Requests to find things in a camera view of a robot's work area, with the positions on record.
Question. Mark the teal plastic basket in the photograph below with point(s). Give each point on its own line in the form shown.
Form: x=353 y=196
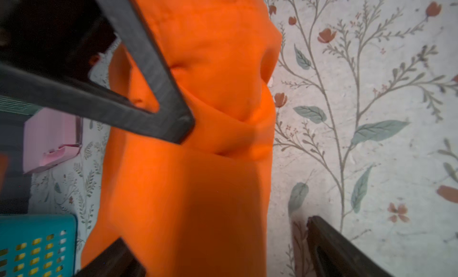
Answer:
x=38 y=245

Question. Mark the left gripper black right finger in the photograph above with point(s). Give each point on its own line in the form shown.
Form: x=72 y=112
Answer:
x=334 y=256

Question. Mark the mint green file organizer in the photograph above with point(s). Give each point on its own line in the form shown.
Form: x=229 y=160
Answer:
x=16 y=106

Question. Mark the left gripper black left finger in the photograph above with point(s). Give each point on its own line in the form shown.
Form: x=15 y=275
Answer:
x=115 y=261

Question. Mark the orange shorts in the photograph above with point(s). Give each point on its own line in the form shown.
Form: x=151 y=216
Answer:
x=199 y=209

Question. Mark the pink plastic case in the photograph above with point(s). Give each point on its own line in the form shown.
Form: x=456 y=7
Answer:
x=50 y=138

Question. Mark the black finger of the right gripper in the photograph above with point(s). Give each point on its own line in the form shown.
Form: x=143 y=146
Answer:
x=46 y=49

